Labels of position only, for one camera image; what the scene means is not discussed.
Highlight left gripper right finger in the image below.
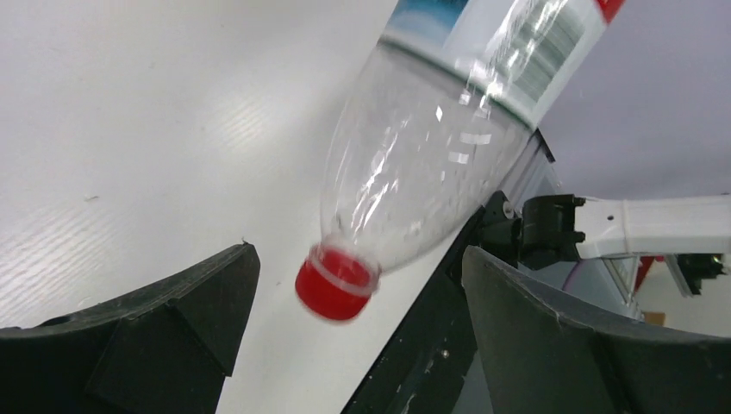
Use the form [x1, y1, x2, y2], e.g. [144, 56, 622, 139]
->
[462, 246, 730, 413]

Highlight aluminium rail frame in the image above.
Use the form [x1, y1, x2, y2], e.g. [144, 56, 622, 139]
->
[501, 134, 643, 321]

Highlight clear bottle red label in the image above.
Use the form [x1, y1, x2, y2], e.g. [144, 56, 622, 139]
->
[295, 0, 622, 321]

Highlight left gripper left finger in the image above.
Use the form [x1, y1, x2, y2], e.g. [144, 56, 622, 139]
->
[1, 243, 260, 413]

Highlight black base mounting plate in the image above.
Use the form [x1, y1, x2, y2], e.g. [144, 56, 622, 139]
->
[343, 209, 491, 413]

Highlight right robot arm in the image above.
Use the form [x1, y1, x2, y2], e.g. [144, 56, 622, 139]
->
[478, 194, 730, 270]

